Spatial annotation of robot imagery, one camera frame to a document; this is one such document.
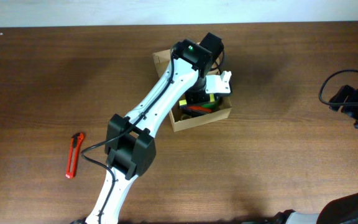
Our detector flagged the orange utility knife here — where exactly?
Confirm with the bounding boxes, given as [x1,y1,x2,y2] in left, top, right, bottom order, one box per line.
[65,133,85,179]

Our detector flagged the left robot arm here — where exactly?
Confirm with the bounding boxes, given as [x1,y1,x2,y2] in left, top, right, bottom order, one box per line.
[80,33,231,223]

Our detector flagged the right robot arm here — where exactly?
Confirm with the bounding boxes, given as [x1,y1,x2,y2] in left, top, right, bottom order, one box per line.
[270,85,358,224]

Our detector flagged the cardboard box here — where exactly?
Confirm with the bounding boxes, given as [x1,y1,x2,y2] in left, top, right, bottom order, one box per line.
[152,50,232,132]

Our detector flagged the green tape roll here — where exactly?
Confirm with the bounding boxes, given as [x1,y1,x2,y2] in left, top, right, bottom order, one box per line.
[202,96,221,113]

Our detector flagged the yellow clear tape roll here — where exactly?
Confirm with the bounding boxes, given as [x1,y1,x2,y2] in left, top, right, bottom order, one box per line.
[180,114,191,121]

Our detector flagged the yellow highlighter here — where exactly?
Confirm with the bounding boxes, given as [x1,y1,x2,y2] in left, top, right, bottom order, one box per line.
[178,94,216,108]

